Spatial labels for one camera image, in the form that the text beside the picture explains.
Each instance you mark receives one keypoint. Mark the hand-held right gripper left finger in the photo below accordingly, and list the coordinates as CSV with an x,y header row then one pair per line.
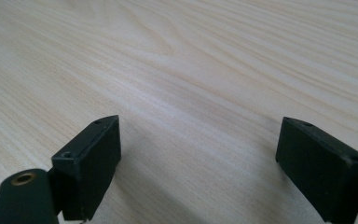
x,y
90,168

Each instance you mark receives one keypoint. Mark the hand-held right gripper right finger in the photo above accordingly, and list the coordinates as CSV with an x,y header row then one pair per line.
x,y
323,168

